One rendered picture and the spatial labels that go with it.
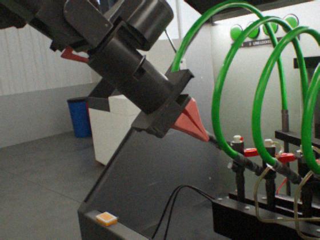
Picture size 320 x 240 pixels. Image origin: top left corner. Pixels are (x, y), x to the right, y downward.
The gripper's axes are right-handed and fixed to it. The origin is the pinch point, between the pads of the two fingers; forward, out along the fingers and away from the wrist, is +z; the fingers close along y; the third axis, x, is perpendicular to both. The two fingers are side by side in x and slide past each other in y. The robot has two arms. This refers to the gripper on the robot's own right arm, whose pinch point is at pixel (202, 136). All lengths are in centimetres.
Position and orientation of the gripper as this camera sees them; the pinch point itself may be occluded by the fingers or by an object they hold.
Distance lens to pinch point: 51.2
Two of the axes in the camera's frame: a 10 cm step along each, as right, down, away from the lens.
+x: -4.3, -0.5, 9.0
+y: 5.6, -8.0, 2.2
